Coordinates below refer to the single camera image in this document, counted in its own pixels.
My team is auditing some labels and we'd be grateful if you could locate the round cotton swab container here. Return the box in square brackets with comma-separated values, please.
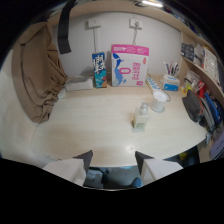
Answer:
[149, 90, 172, 113]

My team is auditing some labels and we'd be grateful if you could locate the small clear lotion bottle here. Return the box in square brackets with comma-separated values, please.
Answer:
[132, 102, 151, 131]

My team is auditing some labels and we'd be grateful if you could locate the blue bag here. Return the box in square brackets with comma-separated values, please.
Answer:
[201, 91, 224, 134]

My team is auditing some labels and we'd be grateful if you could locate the white power strip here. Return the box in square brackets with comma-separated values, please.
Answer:
[145, 76, 162, 94]

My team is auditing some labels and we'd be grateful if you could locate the white tissue pack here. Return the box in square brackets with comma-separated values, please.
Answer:
[64, 75, 94, 92]

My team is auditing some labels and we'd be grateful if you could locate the blue and white pen holder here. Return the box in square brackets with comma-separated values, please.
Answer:
[161, 74, 181, 92]

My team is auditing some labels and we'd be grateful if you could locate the brown curtain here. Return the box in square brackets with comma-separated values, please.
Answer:
[11, 21, 68, 124]

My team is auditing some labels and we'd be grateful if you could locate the blue milk carton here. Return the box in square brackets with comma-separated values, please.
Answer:
[91, 52, 108, 89]

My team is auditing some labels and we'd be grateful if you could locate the wooden shelf unit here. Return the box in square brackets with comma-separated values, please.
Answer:
[178, 31, 224, 111]

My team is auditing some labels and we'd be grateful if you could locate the pink and white box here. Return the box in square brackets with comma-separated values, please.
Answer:
[110, 44, 150, 88]

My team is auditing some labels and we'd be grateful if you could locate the black hanging strap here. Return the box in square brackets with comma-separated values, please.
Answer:
[57, 0, 77, 55]

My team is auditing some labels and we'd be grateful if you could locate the white wall socket with plug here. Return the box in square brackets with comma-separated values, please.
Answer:
[129, 18, 144, 30]

